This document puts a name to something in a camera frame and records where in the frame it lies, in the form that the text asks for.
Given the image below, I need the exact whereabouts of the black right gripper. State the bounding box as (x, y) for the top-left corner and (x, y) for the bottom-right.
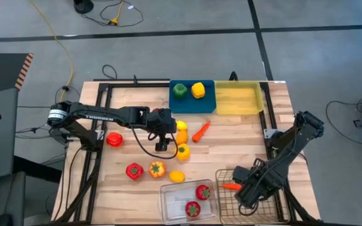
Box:
(233, 158), (283, 210)

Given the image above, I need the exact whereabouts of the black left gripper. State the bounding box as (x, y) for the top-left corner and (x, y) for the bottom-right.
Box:
(146, 108), (178, 152)

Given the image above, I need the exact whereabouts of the orange carrot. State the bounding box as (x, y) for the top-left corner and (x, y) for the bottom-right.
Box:
(192, 120), (212, 144)
(221, 183), (243, 191)

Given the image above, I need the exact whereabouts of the orange mango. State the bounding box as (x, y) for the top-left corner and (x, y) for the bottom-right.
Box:
(175, 130), (189, 146)

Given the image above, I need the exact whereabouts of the orange bell pepper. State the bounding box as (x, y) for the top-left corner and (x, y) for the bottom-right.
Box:
(148, 161), (167, 179)

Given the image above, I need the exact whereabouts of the yellow bell pepper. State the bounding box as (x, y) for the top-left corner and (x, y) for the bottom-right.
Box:
(190, 82), (206, 100)
(174, 143), (192, 161)

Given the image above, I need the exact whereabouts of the yellow oval lemon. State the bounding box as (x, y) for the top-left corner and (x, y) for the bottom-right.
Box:
(168, 170), (186, 183)

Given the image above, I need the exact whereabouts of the clear plastic container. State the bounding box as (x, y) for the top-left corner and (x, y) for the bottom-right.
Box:
(159, 178), (219, 225)

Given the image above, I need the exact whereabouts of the red bell pepper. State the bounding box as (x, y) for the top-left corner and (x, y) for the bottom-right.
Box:
(125, 162), (145, 181)

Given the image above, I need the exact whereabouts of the red-orange round tomato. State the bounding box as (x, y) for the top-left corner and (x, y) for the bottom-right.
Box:
(106, 132), (124, 148)

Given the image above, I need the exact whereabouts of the blue plastic bin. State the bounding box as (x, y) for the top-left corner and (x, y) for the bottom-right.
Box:
(168, 80), (217, 114)

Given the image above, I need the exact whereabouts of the green bell pepper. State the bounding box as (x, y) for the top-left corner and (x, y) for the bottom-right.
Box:
(172, 83), (188, 100)

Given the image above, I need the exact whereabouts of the yellow translucent plastic bin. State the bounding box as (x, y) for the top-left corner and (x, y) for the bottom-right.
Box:
(214, 80), (265, 116)

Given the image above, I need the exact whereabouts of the black floor beam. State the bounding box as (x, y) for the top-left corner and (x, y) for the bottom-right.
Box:
(13, 155), (62, 184)

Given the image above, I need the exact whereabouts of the black round stand base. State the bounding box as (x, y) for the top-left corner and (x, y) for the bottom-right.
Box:
(73, 0), (94, 14)

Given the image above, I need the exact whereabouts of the large black orange-striped mat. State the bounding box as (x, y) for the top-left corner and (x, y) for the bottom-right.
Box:
(0, 52), (35, 97)

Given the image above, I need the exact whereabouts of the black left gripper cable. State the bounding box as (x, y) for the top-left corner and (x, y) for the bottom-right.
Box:
(127, 122), (179, 160)

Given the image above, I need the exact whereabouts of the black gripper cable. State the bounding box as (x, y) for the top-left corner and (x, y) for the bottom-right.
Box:
(127, 122), (179, 160)
(238, 200), (262, 217)

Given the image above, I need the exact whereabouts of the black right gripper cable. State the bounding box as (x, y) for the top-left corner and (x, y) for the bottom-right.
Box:
(238, 200), (262, 217)

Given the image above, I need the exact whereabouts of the copper wire basket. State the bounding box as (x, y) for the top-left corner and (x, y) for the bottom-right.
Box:
(215, 168), (290, 225)

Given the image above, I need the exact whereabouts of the black aluminium table frame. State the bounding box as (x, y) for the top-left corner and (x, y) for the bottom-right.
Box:
(52, 78), (323, 225)

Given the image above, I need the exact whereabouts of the short black cable loop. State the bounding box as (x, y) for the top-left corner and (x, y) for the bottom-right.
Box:
(101, 64), (118, 80)

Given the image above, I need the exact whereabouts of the long black floor cable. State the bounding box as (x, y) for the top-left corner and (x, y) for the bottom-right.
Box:
(324, 100), (362, 146)

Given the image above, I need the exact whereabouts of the black plug with cable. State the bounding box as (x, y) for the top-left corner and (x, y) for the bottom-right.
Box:
(55, 85), (81, 101)

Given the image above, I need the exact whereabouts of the grey floor cable bundle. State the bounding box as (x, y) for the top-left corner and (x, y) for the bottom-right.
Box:
(16, 124), (69, 142)

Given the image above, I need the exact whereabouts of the yellow plug with cable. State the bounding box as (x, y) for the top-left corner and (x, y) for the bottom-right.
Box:
(107, 0), (126, 26)

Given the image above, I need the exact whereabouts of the black floor cable loop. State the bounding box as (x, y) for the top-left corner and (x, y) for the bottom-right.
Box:
(80, 0), (144, 28)

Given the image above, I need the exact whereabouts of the yellow floor cable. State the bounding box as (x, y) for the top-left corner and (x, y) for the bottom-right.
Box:
(30, 0), (75, 98)

